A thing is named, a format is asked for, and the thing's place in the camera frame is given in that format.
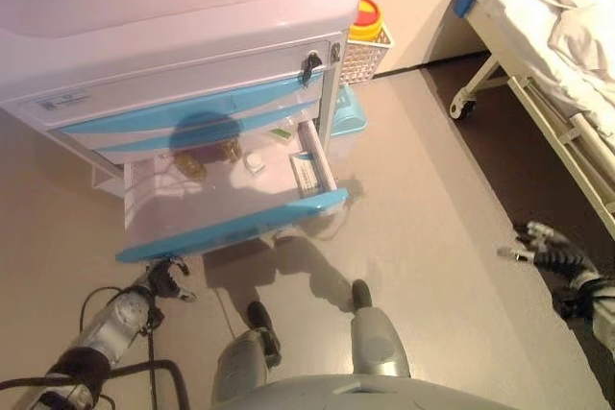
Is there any blue front cart drawer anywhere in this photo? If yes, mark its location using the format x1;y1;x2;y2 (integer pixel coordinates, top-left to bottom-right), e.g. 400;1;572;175
114;119;351;263

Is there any light blue plastic bin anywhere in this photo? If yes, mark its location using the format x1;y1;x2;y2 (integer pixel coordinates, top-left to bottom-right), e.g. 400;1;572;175
331;85;370;161

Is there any black drawer lock key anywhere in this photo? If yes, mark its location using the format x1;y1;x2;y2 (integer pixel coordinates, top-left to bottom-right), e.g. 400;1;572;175
301;52;324;87

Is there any yellow sharps container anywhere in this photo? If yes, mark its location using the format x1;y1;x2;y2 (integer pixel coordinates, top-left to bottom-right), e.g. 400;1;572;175
348;0;385;41

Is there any silver left robot leg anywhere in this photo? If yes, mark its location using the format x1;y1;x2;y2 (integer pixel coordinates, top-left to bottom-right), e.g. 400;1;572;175
210;301;283;404

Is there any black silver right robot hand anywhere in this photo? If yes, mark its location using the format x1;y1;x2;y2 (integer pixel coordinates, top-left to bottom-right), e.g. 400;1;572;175
496;220;586;282

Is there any grey robot torso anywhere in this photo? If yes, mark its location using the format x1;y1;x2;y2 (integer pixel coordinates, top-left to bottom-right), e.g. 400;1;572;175
210;374;520;410

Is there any bed caster wheel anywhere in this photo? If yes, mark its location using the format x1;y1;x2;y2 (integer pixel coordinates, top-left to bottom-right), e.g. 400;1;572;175
449;95;478;119

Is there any white blue medical cart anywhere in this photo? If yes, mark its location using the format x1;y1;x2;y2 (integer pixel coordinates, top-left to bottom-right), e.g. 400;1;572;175
0;0;398;200

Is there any cream metal bed frame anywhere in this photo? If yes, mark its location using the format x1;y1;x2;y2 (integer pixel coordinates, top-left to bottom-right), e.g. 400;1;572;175
449;0;615;227

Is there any silver robot leg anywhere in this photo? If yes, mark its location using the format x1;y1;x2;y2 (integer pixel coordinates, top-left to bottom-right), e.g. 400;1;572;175
349;278;412;377
210;301;283;404

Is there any white lattice basket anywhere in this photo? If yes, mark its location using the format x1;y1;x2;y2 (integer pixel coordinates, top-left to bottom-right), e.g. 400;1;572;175
339;28;396;88

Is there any silver right robot leg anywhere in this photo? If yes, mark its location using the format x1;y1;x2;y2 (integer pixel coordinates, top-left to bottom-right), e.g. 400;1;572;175
349;278;412;377

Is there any blue white medicine box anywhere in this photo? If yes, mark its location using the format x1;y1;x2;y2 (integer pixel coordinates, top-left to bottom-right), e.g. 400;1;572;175
287;151;323;193

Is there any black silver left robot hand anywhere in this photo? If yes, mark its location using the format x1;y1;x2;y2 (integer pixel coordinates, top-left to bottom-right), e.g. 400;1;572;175
145;256;198;303

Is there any white bed sheet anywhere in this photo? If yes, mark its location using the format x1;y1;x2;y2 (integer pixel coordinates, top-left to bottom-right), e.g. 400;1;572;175
473;0;615;118

